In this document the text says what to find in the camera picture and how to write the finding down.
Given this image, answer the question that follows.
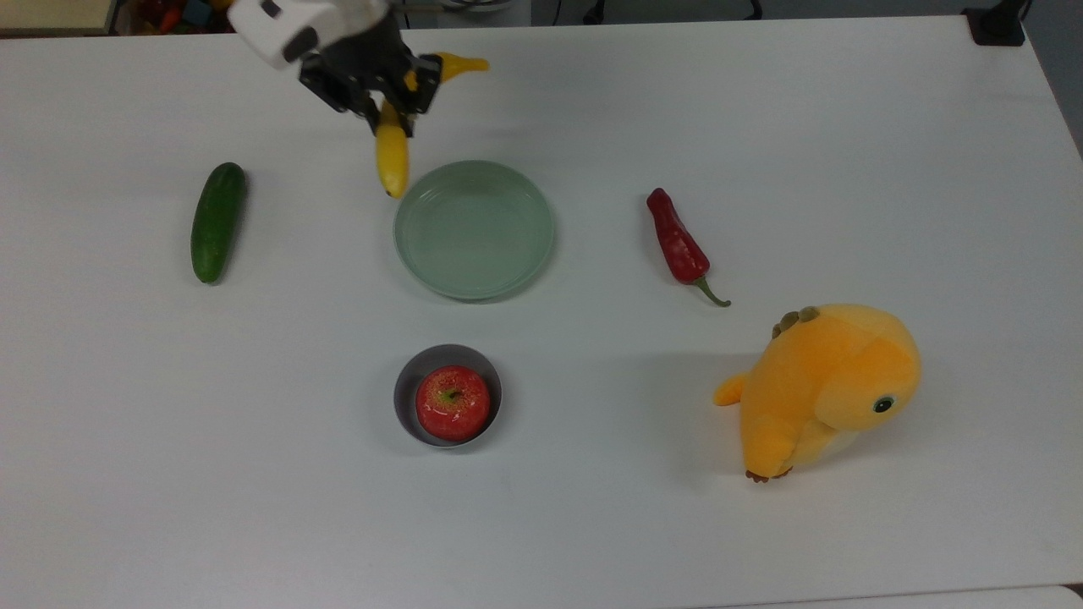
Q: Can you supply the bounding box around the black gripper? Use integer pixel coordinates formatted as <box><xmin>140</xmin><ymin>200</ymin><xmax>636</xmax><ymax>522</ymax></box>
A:
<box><xmin>300</xmin><ymin>17</ymin><xmax>443</xmax><ymax>139</ymax></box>

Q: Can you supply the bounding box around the yellow banana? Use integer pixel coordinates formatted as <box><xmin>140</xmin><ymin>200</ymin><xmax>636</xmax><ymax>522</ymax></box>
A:
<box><xmin>375</xmin><ymin>52</ymin><xmax>491</xmax><ymax>200</ymax></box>

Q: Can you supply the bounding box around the light green plastic plate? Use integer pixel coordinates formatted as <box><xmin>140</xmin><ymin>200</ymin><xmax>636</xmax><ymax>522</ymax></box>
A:
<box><xmin>393</xmin><ymin>159</ymin><xmax>558</xmax><ymax>302</ymax></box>

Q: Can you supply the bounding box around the green cucumber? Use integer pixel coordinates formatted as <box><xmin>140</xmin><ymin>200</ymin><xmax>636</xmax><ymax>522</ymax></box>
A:
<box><xmin>190</xmin><ymin>162</ymin><xmax>249</xmax><ymax>286</ymax></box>

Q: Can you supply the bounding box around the box of colourful toys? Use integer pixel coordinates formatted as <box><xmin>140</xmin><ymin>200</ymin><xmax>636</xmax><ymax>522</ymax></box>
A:
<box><xmin>117</xmin><ymin>0</ymin><xmax>236</xmax><ymax>36</ymax></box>

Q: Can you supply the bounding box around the small grey metal bowl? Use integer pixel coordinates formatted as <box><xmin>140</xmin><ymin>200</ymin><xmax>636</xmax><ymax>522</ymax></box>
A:
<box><xmin>393</xmin><ymin>343</ymin><xmax>503</xmax><ymax>450</ymax></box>

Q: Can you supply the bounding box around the red apple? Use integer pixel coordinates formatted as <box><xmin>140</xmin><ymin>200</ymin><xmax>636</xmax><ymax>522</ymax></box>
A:
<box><xmin>415</xmin><ymin>365</ymin><xmax>492</xmax><ymax>443</ymax></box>

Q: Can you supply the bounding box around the red chili pepper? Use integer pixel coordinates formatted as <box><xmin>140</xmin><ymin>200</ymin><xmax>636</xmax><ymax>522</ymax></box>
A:
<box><xmin>646</xmin><ymin>187</ymin><xmax>732</xmax><ymax>309</ymax></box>

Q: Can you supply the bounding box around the wooden board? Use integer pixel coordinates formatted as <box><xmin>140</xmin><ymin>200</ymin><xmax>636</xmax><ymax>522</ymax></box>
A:
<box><xmin>0</xmin><ymin>0</ymin><xmax>117</xmax><ymax>37</ymax></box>

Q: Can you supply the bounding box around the orange plush toy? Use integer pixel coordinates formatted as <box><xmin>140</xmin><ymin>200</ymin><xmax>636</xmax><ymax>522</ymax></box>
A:
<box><xmin>713</xmin><ymin>304</ymin><xmax>923</xmax><ymax>485</ymax></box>

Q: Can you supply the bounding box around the black clamp base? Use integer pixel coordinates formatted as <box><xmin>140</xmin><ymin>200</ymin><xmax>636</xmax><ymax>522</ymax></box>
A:
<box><xmin>963</xmin><ymin>0</ymin><xmax>1031</xmax><ymax>48</ymax></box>

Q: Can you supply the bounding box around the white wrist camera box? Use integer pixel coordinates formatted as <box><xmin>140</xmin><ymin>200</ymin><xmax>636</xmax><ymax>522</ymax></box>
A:
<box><xmin>227</xmin><ymin>0</ymin><xmax>349</xmax><ymax>71</ymax></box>

